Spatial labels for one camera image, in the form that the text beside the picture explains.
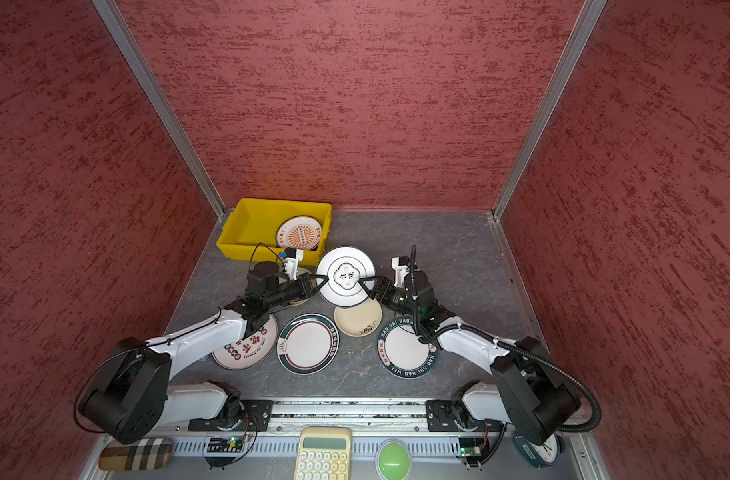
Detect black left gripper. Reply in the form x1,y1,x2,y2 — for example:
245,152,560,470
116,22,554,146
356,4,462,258
266,272,329,309

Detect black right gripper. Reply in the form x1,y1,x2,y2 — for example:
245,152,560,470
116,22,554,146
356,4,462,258
358,276,421,319

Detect white plate with quatrefoil design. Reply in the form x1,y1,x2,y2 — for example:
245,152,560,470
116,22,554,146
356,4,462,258
316,247,376,308

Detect white plate orange sunburst design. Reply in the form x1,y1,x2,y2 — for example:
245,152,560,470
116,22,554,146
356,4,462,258
276,216,322,250

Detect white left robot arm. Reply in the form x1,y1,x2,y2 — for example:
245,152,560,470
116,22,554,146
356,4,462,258
73,261,328,444

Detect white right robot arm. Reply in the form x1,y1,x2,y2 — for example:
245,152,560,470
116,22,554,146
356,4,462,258
358,270,601,445

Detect yellow plastic bin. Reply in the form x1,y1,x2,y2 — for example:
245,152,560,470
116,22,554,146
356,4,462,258
217,198,333,267

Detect small cream plate with calligraphy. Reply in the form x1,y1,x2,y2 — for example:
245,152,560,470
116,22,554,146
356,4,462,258
278,267,317,306

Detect cream plate with black blotch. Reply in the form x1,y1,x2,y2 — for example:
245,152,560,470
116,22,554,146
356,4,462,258
334,299,383,337

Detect white plate green red rim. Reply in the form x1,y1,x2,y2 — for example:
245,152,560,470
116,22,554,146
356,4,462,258
276,313,340,375

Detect green banded HAO SHI plate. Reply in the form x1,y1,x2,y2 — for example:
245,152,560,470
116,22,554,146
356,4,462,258
377,316,439,379

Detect white plate red characters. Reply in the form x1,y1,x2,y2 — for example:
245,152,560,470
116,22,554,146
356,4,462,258
212,315,279,371

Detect yellow calculator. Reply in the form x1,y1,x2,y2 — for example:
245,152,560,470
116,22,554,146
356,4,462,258
294,427,353,480

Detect green round push button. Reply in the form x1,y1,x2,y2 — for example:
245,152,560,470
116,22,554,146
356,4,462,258
375,439,412,480

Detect left green circuit board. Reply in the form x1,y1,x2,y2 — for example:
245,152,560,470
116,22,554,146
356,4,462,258
205,437,243,456

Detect green circuit board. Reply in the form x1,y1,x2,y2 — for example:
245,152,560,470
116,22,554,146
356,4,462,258
205,437,243,456
458,437,488,458

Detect right green circuit board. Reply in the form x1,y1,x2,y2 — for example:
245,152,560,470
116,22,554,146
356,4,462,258
458,437,488,458

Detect dark green alarm clock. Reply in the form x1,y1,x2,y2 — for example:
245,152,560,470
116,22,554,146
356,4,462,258
513,433,565,469

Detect plaid fabric pouch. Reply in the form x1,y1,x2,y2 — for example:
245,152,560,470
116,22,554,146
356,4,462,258
98,437,175,472

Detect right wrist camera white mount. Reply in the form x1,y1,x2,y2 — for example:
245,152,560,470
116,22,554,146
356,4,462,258
391,256,411,288

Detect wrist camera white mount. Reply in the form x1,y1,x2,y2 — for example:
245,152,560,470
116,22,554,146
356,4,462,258
391,256,411,288
282,247,304,281

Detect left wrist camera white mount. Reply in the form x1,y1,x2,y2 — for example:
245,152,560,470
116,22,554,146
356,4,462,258
282,247,304,281

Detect black corrugated cable hose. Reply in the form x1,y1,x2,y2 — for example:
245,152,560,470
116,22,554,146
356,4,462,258
408,244,603,434

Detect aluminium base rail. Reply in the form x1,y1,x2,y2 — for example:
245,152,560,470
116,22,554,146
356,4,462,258
142,397,515,463

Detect silver left corner wall strip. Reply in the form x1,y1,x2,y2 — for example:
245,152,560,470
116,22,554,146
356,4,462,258
92,0,228,220

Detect silver corner wall strip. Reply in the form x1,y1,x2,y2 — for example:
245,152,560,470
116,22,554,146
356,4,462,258
492,0,607,222
92,0,228,220

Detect silver right corner wall strip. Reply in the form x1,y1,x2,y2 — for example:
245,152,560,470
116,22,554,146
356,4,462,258
492,0,607,222

